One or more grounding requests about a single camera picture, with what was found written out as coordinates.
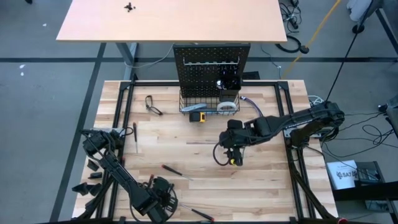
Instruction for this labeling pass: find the thin black slanted pole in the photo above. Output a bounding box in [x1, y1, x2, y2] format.
[326, 0, 374, 102]

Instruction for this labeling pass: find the grey equipment case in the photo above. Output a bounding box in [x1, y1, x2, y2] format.
[377, 93, 398, 139]

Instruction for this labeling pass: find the white cloth bundle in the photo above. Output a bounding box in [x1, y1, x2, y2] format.
[346, 0, 376, 22]

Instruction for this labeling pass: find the grey desk leg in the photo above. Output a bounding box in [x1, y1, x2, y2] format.
[115, 42, 139, 81]

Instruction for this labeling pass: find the black aluminium table frame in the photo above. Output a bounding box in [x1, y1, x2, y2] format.
[73, 80, 340, 224]

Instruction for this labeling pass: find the black side cart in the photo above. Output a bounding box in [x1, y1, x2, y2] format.
[329, 160, 398, 214]

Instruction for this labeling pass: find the black peg board bin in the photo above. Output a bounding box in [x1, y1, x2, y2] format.
[218, 75, 242, 104]

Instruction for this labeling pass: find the light wood desk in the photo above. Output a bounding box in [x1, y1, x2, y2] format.
[55, 0, 288, 44]

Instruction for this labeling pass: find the clear safety glasses black frame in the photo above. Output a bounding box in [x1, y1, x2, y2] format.
[145, 95, 164, 116]

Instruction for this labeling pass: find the grey utility knife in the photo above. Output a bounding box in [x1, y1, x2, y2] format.
[181, 103, 208, 113]

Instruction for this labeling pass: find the black wire basket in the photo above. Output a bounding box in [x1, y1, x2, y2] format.
[178, 91, 241, 118]

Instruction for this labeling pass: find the silver peg board hook rail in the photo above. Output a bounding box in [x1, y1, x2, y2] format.
[182, 56, 241, 67]

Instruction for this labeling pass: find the yellow black tape measure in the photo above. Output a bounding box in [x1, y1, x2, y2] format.
[188, 111, 207, 124]

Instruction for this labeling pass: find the black cable tangle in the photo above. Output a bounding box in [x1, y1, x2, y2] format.
[277, 0, 302, 32]

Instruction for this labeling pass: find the white cable coil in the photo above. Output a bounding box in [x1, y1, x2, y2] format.
[307, 94, 326, 108]

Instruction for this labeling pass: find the black perforated peg board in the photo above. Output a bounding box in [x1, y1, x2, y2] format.
[172, 42, 251, 100]

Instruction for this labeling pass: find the black electronic device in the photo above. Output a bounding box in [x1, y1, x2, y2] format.
[355, 161, 379, 182]

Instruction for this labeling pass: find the white masking tape roll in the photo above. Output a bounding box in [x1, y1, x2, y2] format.
[216, 100, 236, 114]

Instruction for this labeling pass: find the white printed booklet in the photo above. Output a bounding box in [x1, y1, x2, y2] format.
[325, 159, 359, 190]

